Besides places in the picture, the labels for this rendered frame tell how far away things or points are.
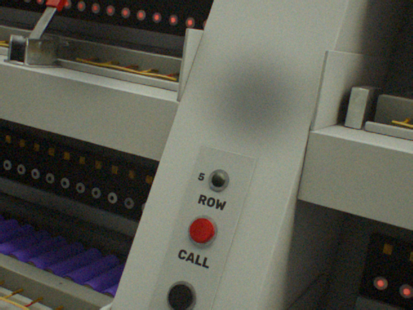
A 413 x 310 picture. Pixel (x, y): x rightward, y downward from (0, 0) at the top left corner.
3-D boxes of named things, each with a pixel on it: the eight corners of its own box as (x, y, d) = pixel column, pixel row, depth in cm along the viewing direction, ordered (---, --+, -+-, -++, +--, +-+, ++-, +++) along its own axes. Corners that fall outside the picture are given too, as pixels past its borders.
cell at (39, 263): (84, 263, 56) (35, 284, 50) (69, 257, 57) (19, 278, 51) (86, 245, 56) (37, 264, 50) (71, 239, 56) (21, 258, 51)
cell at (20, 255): (67, 256, 57) (17, 277, 51) (52, 250, 58) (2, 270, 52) (69, 238, 56) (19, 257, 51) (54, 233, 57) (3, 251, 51)
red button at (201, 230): (208, 246, 36) (215, 221, 37) (185, 238, 37) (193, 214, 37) (213, 247, 37) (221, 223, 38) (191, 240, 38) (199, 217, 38)
